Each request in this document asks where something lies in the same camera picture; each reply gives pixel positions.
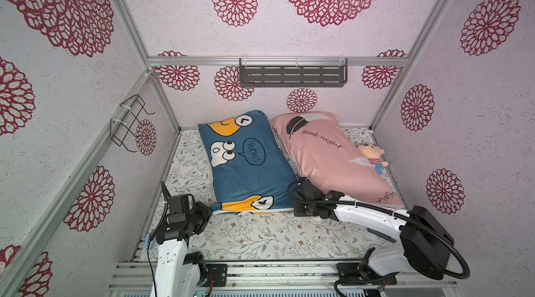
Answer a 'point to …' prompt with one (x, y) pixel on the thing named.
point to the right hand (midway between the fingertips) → (293, 206)
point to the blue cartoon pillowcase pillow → (251, 170)
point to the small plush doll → (373, 153)
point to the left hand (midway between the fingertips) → (214, 209)
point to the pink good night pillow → (323, 153)
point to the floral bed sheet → (274, 235)
